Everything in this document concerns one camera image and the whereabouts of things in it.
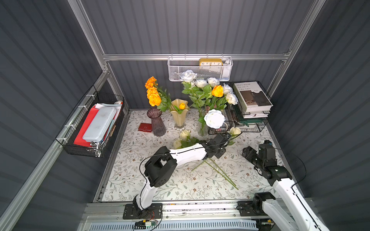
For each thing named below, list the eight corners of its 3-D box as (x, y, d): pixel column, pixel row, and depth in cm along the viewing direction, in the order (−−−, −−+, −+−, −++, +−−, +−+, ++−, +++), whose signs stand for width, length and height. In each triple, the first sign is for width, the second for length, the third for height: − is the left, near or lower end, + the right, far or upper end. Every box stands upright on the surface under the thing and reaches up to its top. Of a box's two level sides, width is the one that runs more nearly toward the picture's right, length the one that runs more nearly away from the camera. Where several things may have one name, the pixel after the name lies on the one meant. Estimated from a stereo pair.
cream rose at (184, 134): (178, 138, 104) (178, 135, 100) (184, 130, 108) (183, 127, 105) (184, 141, 102) (184, 138, 99) (189, 133, 106) (189, 130, 103)
